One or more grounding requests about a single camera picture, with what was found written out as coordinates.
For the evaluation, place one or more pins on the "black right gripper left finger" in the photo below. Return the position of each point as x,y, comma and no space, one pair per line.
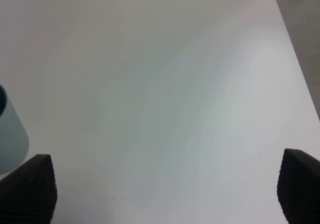
28,195

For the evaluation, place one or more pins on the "teal green cup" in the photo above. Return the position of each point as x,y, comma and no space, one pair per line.
14,141

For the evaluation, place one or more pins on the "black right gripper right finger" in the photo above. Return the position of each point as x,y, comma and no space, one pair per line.
298,187

